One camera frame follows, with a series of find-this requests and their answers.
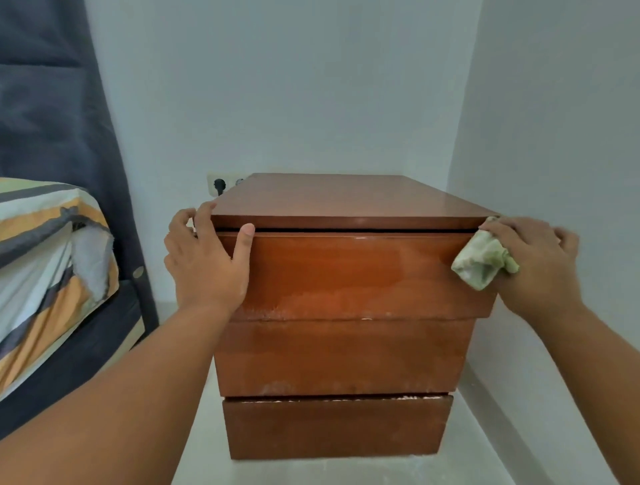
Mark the person's right hand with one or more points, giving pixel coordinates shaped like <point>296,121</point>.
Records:
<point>545,270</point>

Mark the person's left hand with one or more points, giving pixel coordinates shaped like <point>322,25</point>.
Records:
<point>205,270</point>

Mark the green checked cleaning cloth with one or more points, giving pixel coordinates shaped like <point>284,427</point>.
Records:
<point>482,260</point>

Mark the brown wooden bedside cabinet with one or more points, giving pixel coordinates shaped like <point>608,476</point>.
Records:
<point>350,280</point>

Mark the person's left forearm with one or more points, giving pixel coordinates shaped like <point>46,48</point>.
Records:
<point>115,409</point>

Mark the person's right forearm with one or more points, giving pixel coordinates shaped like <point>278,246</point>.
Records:
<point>600,389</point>

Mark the silver bolt cap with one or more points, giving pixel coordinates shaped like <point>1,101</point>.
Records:
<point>138,272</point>

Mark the white mattress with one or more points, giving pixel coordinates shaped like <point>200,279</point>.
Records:
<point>92,260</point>

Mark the striped bed sheet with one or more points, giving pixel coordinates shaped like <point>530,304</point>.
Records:
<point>35,320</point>

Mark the white wall socket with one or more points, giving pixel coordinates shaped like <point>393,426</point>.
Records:
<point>230,177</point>

